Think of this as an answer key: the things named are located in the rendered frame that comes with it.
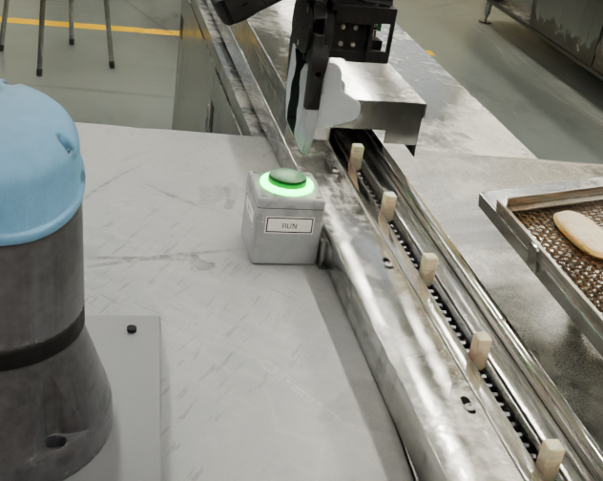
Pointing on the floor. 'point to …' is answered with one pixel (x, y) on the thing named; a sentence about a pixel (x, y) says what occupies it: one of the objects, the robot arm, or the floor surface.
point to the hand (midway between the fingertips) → (294, 131)
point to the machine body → (483, 121)
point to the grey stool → (69, 31)
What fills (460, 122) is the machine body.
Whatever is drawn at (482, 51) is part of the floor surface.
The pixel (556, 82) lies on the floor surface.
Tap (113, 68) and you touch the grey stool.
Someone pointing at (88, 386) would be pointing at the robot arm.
